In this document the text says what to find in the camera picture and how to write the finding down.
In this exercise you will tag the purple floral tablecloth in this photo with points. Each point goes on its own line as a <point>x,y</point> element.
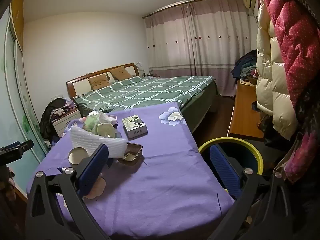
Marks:
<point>162,175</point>

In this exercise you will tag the pile of small clothes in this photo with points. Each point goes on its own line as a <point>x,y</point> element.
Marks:
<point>66,108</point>

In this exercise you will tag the brown plastic tray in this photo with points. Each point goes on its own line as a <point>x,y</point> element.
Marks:
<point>131,152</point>

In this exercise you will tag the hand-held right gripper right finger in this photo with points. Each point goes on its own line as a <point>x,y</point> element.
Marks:
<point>223,170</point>

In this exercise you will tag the brown pillow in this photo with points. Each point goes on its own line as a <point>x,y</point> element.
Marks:
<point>98,82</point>
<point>121,73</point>

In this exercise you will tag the yellow rimmed trash bin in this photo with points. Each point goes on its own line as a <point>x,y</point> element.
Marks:
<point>258,155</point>

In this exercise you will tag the glass sliding wardrobe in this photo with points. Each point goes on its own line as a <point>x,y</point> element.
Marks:
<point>15,105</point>

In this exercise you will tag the pile of dark clothes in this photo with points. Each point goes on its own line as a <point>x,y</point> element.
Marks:
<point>245,66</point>

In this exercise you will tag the green plastic bag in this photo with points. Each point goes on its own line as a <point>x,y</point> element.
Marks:
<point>91,121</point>

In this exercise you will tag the white bedside lamp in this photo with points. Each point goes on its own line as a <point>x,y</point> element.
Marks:
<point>140,67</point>

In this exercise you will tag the floral print box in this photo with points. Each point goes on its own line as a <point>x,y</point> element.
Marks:
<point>135,126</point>

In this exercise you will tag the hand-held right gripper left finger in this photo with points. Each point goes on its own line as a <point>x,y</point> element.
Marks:
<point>93,165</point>

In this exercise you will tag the wooden low cabinet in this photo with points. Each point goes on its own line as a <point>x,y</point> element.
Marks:
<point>246,115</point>

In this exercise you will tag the dark patterned garment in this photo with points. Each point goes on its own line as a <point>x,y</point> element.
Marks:
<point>272,132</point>

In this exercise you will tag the pink and white curtain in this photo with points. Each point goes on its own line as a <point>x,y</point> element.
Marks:
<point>200,42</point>

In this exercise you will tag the wooden bed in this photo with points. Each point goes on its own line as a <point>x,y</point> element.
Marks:
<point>82,83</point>

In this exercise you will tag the dark jacket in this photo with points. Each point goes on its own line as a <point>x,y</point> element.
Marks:
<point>48,120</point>

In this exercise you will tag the white nightstand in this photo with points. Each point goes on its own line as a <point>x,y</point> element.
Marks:
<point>66,121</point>

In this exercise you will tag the white puffer jacket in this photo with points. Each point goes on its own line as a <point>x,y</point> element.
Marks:
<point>272,85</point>

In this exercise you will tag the pink floral garment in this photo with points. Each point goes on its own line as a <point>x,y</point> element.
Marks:
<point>303,155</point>

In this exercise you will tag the green plaid duvet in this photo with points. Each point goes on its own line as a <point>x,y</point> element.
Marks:
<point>150,90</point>

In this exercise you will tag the white paper cup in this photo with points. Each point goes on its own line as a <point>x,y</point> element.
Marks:
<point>76,157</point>

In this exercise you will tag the white textured towel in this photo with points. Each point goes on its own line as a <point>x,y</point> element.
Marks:
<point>85,138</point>

